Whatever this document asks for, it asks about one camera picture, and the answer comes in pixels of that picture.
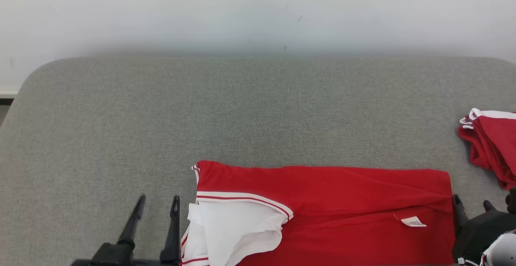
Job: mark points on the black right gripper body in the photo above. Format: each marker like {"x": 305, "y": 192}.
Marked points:
{"x": 479, "y": 229}

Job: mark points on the dark wall baseboard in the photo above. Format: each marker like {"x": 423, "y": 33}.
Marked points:
{"x": 7, "y": 97}

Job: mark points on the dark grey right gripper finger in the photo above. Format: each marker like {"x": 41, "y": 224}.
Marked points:
{"x": 459, "y": 211}
{"x": 489, "y": 206}

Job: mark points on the crumpled red garment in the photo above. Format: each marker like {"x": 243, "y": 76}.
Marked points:
{"x": 494, "y": 145}

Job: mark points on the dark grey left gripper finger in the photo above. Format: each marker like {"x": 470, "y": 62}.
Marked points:
{"x": 174, "y": 229}
{"x": 130, "y": 225}

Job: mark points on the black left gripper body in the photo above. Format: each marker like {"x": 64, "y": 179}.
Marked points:
{"x": 80, "y": 262}

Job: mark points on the red and white jersey shirt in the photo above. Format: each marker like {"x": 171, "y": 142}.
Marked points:
{"x": 342, "y": 201}

